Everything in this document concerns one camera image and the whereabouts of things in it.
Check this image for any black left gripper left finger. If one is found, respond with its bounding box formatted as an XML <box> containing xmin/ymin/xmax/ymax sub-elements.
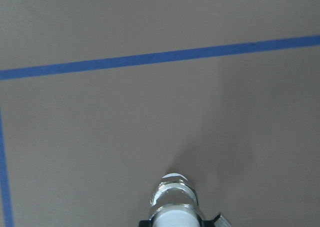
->
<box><xmin>138</xmin><ymin>219</ymin><xmax>152</xmax><ymax>227</ymax></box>

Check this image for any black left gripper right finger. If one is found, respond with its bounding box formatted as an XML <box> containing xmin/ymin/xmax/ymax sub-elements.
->
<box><xmin>201</xmin><ymin>219</ymin><xmax>215</xmax><ymax>227</ymax></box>

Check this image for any white PPR valve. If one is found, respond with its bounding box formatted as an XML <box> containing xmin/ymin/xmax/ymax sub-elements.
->
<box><xmin>148</xmin><ymin>172</ymin><xmax>232</xmax><ymax>227</ymax></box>

